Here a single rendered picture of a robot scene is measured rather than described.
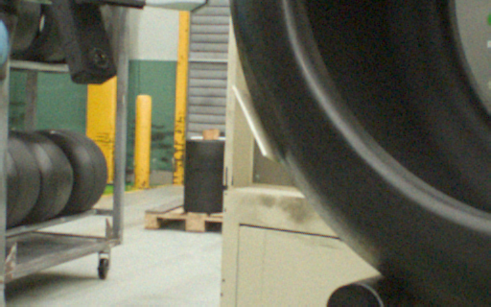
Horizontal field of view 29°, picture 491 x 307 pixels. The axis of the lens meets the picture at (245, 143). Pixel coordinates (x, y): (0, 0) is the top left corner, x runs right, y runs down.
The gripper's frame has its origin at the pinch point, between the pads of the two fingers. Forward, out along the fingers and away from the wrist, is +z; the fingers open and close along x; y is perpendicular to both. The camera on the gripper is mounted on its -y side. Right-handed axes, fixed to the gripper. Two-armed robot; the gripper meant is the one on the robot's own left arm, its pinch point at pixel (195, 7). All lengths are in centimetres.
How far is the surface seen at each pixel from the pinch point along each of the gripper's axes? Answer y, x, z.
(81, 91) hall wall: -104, 714, -744
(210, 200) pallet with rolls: -134, 489, -364
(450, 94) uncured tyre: -4.9, 15.6, 19.9
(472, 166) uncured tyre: -11.2, 15.2, 23.4
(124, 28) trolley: -12, 316, -309
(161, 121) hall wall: -122, 741, -638
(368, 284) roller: -18.3, -8.8, 26.7
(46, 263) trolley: -126, 239, -268
